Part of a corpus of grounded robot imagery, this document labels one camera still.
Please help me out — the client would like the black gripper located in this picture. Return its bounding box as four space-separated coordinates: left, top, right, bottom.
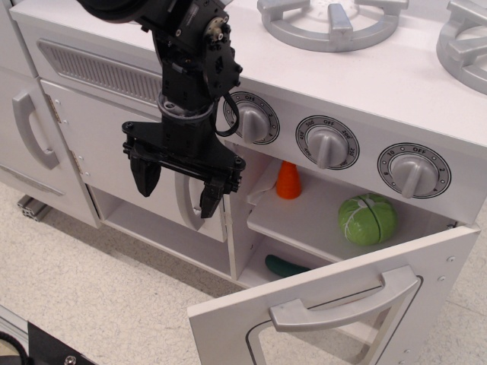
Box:
122 116 246 219

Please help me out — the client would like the white oven door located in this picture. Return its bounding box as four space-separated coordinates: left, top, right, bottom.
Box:
188 225 480 364

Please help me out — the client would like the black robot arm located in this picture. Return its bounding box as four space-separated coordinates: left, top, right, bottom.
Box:
80 1 246 218

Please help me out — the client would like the grey left control knob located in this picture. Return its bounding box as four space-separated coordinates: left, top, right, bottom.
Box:
231 91 280 144

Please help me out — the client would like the grey control knob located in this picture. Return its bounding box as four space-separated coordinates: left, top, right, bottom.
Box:
231 91 280 144
377 142 451 199
295 116 360 170

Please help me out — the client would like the white cabinet door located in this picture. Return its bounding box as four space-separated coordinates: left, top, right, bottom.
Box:
40 78 228 243

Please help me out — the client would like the orange toy carrot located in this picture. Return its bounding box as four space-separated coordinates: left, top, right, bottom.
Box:
275 161 301 200

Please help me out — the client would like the white left fridge door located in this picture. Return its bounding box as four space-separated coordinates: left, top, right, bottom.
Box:
1 68 100 227

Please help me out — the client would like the dark green toy cucumber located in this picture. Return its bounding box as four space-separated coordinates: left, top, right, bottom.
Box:
265 255 310 278

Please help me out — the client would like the grey middle control knob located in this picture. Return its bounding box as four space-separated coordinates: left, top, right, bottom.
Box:
295 116 360 170

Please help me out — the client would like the silver vent grille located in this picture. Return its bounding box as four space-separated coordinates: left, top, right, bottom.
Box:
37 39 162 105

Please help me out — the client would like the green toy cabbage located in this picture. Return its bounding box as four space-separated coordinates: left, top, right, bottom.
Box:
338 193 398 246

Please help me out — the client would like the white toy kitchen body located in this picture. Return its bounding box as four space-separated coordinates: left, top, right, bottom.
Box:
9 0 487 365

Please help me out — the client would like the silver left stove burner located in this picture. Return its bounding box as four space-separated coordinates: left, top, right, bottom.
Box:
257 1 409 52

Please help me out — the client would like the silver stove burner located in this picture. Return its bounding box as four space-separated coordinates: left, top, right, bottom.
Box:
257 1 409 52
436 1 486 94

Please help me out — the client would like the grey right control knob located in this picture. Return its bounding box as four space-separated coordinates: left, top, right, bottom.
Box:
377 142 451 199

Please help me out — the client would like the silver right stove burner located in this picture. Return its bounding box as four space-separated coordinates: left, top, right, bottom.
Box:
436 1 486 94

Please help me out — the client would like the grey cabinet door handle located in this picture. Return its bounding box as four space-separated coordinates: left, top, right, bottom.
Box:
174 173 205 231

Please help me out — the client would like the aluminium frame rail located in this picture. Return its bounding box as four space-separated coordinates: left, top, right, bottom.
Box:
17 195 52 222

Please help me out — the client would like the grey fridge door handle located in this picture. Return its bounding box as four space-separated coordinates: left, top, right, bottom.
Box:
11 91 59 170

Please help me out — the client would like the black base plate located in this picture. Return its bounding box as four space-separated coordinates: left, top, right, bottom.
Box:
27 322 95 365

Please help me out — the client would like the black braided cable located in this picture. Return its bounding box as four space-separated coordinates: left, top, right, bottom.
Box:
0 330 30 365

